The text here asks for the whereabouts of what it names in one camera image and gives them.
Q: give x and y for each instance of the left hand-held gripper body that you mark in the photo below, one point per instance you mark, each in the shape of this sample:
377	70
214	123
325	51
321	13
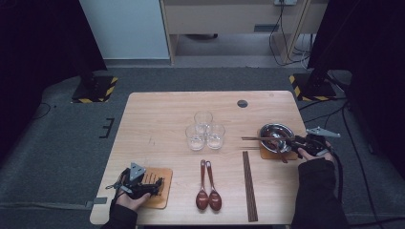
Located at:
133	187

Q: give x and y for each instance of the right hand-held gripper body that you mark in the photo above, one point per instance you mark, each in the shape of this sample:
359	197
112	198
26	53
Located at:
315	146

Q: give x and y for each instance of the slotted wooden trivet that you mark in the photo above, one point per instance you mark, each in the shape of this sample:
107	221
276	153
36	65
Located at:
270	156
165	197

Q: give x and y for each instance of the steel bowl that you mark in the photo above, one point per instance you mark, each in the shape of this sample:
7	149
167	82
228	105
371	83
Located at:
280	130

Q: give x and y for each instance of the red-brown wooden spoon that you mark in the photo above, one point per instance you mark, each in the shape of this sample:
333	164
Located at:
277	149
215	200
202	199

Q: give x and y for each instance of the single dark chopstick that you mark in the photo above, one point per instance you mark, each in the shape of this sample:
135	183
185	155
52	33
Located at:
254	137

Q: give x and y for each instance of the bundle of dark wooden chopsticks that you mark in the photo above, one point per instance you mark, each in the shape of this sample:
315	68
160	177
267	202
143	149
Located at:
250	191

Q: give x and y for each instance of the person's right hand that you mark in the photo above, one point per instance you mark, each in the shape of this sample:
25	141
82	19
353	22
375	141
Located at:
318	159

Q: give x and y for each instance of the person's left hand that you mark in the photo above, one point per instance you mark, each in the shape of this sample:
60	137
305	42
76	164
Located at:
133	205

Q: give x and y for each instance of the grey tape piece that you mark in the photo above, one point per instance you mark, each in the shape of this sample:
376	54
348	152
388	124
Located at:
97	202

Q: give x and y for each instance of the black stand base striped edge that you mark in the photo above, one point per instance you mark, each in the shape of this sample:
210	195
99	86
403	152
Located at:
313	89
94	90

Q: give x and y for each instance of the clear drinking glass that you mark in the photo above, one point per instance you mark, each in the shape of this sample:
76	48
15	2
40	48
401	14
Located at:
203	118
195	138
216	136

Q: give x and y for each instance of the grey round desk grommet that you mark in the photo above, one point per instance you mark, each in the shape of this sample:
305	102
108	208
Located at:
242	103

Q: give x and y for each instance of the black tape mark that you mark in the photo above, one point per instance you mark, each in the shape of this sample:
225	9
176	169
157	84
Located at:
108	128

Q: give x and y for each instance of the dark curtain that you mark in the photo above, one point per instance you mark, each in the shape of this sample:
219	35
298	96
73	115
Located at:
369	47
38	47

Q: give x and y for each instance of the white power strip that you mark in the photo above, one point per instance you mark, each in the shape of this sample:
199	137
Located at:
285	2

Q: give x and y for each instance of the light wooden cabinet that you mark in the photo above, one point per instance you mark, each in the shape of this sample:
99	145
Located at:
216	17

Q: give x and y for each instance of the white panel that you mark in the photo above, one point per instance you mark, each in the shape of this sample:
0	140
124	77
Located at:
124	28

